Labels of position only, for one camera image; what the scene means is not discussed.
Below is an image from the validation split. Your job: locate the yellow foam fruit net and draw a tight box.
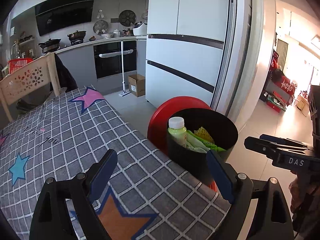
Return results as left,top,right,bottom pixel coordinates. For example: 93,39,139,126
194,127,215,144

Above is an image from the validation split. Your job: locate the green cone wrapper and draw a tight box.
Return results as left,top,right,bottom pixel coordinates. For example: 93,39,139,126
187,130,225,152

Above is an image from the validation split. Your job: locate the green label drink bottle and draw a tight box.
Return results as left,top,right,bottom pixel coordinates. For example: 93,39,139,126
168,116,187,147

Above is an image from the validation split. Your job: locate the black trash bin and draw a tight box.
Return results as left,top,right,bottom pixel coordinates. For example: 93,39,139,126
167,108,238,186

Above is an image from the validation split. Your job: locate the person's hand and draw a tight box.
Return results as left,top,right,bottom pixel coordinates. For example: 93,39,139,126
289,177,303,213

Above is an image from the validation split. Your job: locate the grey checkered tablecloth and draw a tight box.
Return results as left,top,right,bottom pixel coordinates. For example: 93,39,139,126
1,89,229,239

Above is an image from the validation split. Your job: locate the red round stool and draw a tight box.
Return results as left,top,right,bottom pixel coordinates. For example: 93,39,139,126
147,96,210,155

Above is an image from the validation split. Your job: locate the white refrigerator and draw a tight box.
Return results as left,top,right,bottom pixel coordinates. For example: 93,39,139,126
145,0,231,107

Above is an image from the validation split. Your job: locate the cardboard box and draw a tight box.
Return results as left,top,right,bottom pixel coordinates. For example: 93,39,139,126
128,74,145,97

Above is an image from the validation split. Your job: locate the beige perforated chair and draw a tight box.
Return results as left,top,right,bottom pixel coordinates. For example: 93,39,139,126
1,53,61,122

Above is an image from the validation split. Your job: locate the red plastic basket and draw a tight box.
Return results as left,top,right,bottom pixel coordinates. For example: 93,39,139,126
8,58,33,74

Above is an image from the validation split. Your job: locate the white rice cooker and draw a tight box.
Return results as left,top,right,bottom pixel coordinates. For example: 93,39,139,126
133,22,148,36

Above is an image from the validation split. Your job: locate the black built-in oven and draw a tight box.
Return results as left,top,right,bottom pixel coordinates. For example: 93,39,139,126
93,41,137,79

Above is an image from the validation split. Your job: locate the black cooking pot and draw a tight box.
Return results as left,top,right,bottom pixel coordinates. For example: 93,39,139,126
67,30,86,45

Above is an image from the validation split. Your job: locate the black range hood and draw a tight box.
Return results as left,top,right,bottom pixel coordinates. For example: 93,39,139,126
34,0,94,36

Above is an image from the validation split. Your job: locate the white mop handle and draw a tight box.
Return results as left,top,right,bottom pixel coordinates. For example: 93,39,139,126
119,41,130,97

